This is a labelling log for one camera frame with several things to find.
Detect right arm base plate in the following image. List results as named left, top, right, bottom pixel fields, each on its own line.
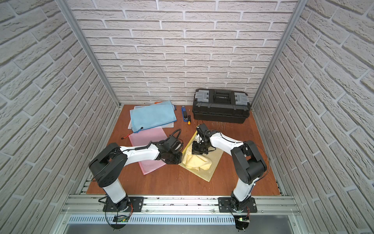
left=218, top=197, right=258, bottom=214

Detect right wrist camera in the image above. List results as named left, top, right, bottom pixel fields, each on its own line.
left=195, top=134, right=204, bottom=143

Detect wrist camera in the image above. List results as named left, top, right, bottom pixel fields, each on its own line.
left=195, top=134, right=204, bottom=143
left=172, top=139, right=183, bottom=150

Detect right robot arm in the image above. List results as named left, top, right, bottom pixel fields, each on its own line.
left=192, top=124, right=268, bottom=211

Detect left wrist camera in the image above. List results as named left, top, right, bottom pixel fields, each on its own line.
left=172, top=139, right=183, bottom=150

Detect blue document bag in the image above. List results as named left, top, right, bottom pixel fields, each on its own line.
left=130, top=101, right=177, bottom=133

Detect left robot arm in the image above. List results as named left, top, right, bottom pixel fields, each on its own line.
left=88, top=129, right=183, bottom=212

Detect pink document bag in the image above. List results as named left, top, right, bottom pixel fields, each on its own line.
left=128, top=127, right=168, bottom=176

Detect yellow document bag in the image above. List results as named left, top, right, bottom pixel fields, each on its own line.
left=179, top=132, right=224, bottom=182

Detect yellow cleaning cloth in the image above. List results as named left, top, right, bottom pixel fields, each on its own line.
left=182, top=145, right=212, bottom=171

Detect clear mesh document bag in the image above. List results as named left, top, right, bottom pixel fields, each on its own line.
left=128, top=106, right=174, bottom=129

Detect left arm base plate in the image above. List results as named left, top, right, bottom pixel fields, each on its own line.
left=103, top=196, right=144, bottom=212

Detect black plastic toolbox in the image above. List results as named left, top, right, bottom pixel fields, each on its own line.
left=192, top=88, right=251, bottom=124

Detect aluminium mounting rail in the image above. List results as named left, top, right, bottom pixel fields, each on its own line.
left=61, top=195, right=301, bottom=215

